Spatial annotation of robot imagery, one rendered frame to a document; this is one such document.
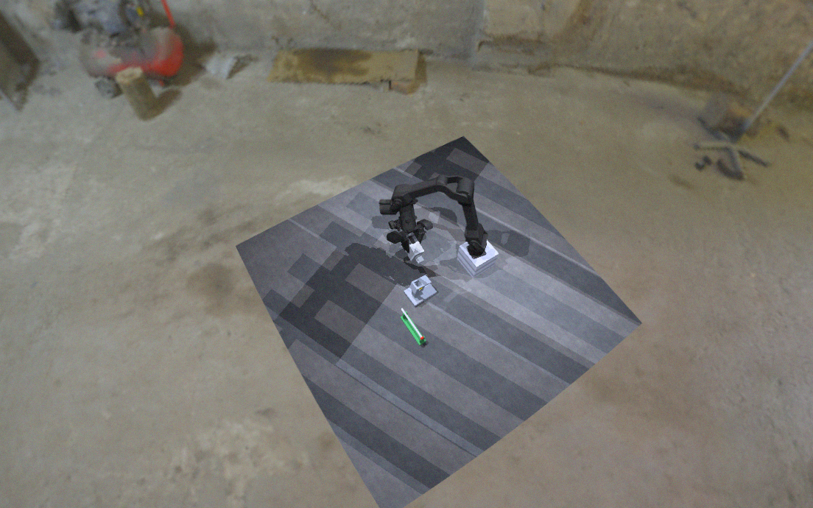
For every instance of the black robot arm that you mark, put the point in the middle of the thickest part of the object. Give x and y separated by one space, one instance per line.
404 197

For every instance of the green pin cradle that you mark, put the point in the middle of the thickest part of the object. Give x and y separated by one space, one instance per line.
412 330

